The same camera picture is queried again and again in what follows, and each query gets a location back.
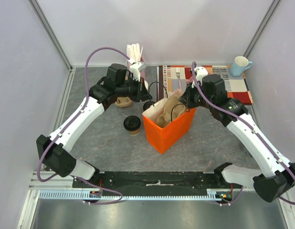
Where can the aluminium front rail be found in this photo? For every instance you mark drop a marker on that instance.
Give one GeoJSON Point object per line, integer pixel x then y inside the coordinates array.
{"type": "Point", "coordinates": [42, 183]}

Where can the orange paper gift bag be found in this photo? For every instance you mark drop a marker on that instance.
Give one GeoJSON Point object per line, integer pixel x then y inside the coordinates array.
{"type": "Point", "coordinates": [163, 138]}

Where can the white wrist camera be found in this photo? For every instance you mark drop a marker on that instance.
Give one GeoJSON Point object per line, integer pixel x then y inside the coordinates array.
{"type": "Point", "coordinates": [136, 68]}
{"type": "Point", "coordinates": [200, 72]}

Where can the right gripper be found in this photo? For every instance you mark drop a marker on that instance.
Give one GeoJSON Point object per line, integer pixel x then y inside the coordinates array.
{"type": "Point", "coordinates": [188, 99]}

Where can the slotted cable duct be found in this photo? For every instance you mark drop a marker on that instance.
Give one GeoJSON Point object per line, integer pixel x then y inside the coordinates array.
{"type": "Point", "coordinates": [90, 195]}

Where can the pink straw holder cup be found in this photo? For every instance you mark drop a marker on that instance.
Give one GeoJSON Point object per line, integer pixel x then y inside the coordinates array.
{"type": "Point", "coordinates": [129, 62]}

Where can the brown paper coffee cup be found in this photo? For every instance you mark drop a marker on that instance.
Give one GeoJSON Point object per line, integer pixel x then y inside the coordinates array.
{"type": "Point", "coordinates": [134, 131]}

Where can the colourful patchwork placemat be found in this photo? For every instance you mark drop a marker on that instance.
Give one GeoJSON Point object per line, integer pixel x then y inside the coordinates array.
{"type": "Point", "coordinates": [235, 86]}

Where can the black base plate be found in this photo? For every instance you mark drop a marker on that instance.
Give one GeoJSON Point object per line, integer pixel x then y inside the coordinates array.
{"type": "Point", "coordinates": [161, 190]}

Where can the cardboard cup carrier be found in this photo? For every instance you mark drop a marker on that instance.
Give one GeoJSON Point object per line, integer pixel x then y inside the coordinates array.
{"type": "Point", "coordinates": [173, 108]}

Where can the light blue mug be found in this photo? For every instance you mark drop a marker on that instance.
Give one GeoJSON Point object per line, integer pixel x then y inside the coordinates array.
{"type": "Point", "coordinates": [239, 65]}

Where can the pink handled fork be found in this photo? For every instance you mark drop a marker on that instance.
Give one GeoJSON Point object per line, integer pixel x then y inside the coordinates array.
{"type": "Point", "coordinates": [178, 77]}

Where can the stacked cardboard cup carriers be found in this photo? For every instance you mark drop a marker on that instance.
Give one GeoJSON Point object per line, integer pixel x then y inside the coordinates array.
{"type": "Point", "coordinates": [123, 102]}

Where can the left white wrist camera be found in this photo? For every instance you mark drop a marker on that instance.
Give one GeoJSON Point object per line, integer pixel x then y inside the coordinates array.
{"type": "Point", "coordinates": [136, 68]}

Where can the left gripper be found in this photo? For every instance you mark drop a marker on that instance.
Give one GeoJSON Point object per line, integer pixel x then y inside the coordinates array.
{"type": "Point", "coordinates": [142, 94]}

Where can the black plastic cup lid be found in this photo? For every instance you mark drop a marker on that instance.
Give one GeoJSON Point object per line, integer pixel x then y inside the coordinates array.
{"type": "Point", "coordinates": [132, 123]}

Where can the stack of black lids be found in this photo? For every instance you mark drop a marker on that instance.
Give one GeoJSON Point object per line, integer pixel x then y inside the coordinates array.
{"type": "Point", "coordinates": [147, 105]}

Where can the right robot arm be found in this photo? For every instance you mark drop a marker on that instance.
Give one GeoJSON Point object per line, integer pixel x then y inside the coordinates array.
{"type": "Point", "coordinates": [276, 173]}

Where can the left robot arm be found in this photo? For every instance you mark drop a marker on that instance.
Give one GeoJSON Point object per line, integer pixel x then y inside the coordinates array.
{"type": "Point", "coordinates": [54, 150]}

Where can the white wrapped straws bundle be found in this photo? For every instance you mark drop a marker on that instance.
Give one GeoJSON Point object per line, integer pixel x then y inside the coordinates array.
{"type": "Point", "coordinates": [134, 52]}

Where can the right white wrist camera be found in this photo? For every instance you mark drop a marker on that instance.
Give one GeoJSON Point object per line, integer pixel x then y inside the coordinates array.
{"type": "Point", "coordinates": [200, 72]}

